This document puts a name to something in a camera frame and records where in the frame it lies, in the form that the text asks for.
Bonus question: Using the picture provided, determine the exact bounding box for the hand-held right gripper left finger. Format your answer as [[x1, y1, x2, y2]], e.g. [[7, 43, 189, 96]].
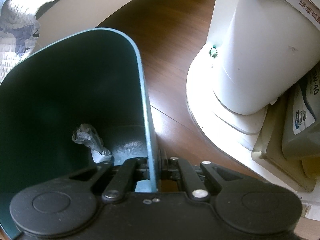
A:
[[68, 157, 150, 203]]

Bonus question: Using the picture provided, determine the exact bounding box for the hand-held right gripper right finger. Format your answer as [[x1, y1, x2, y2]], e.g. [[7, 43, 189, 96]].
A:
[[159, 150, 245, 202]]

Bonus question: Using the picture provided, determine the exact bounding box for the teal plastic trash bin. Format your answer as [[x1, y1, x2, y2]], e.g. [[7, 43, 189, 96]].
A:
[[0, 27, 161, 239]]

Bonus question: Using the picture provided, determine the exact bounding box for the crumpled white paper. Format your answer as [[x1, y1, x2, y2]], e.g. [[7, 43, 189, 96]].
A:
[[72, 123, 113, 164]]

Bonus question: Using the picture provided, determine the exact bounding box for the white rounded shelf unit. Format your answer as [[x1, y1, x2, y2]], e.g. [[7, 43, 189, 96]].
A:
[[186, 42, 320, 218]]

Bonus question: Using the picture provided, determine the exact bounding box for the beige plastic tray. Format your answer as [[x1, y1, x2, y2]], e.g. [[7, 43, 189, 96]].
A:
[[251, 97, 320, 193]]

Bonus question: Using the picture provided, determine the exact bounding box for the grey plastic jug with label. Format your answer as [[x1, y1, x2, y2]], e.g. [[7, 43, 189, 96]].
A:
[[281, 69, 320, 161]]

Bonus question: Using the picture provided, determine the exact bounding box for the white plastic container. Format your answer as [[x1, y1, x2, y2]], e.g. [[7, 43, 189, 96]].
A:
[[205, 0, 320, 116]]

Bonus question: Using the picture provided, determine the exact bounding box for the quilted floral blanket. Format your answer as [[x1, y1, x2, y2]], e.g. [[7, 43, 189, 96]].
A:
[[0, 0, 73, 82]]

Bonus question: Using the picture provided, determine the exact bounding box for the beige bed frame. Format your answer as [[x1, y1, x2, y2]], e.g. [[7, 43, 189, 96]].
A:
[[36, 0, 164, 48]]

